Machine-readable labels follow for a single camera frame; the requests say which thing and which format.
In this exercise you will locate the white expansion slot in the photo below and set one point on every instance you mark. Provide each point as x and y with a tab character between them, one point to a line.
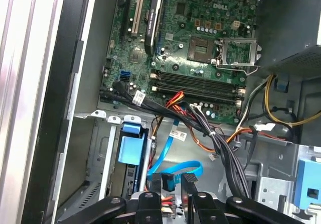
138	10

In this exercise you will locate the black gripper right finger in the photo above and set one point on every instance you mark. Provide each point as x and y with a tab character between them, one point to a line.
203	209

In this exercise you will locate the grey power supply box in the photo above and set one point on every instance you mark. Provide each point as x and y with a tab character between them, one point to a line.
286	20

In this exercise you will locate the black open PC case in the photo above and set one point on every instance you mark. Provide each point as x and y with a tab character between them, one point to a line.
85	45

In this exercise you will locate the metal disk bay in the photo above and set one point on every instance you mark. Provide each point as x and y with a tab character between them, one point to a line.
100	146

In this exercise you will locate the green motherboard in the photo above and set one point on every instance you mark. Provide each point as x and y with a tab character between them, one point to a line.
175	20

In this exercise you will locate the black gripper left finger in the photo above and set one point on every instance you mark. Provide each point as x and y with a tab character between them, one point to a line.
148	209

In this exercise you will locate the CPU socket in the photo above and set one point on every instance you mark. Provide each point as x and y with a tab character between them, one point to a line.
200	49

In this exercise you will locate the metal socket cover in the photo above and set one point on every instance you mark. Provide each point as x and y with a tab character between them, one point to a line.
238	41

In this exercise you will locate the hard disk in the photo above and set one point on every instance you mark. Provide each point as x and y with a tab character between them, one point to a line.
129	148

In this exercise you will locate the blue plastic drive latch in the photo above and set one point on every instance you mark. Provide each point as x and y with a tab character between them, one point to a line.
306	178

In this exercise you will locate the black RAM slot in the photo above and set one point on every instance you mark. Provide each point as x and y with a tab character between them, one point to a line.
198	88
198	75
198	81
198	94

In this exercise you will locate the metal optical drive cage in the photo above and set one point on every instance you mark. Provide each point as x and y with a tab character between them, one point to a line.
273	188

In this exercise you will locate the black graphics card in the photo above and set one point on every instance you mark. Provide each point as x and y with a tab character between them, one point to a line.
153	20

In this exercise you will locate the black expansion slot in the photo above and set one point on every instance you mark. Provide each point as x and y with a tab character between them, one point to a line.
126	13

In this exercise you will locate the blue data port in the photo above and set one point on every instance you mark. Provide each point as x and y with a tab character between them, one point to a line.
125	75

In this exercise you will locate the locking lever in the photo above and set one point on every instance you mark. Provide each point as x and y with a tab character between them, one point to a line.
230	68

